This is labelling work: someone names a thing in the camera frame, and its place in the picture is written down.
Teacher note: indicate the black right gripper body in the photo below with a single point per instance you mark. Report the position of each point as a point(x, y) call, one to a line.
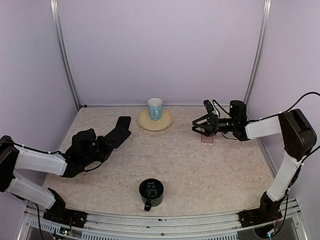
point(216, 125)

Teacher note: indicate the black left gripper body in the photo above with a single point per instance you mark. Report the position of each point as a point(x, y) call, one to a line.
point(103, 150)

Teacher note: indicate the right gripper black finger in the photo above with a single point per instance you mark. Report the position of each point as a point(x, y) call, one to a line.
point(201, 131)
point(201, 121)

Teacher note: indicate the pink phone case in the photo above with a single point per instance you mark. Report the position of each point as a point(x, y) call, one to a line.
point(207, 140)

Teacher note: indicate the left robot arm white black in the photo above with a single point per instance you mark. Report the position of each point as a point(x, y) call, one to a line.
point(86, 148)

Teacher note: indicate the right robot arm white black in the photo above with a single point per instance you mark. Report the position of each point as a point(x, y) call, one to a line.
point(291, 129)

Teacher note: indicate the light blue mug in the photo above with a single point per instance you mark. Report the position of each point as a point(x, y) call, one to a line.
point(155, 108)

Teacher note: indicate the beige plate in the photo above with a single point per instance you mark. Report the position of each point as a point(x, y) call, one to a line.
point(146, 123)

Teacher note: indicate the black mug with green print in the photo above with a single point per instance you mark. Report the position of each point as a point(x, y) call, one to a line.
point(151, 191)

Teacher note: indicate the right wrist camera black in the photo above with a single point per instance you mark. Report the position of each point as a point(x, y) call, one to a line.
point(209, 107)

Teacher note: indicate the aluminium front rail frame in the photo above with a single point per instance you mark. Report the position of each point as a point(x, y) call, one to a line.
point(108, 226)

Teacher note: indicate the right aluminium corner post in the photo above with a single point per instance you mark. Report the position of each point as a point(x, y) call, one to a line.
point(259, 50)

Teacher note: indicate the aluminium corner post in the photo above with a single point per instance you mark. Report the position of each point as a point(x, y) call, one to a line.
point(54, 6)
point(259, 50)

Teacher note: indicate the left aluminium corner post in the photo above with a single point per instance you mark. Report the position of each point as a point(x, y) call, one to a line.
point(54, 6)

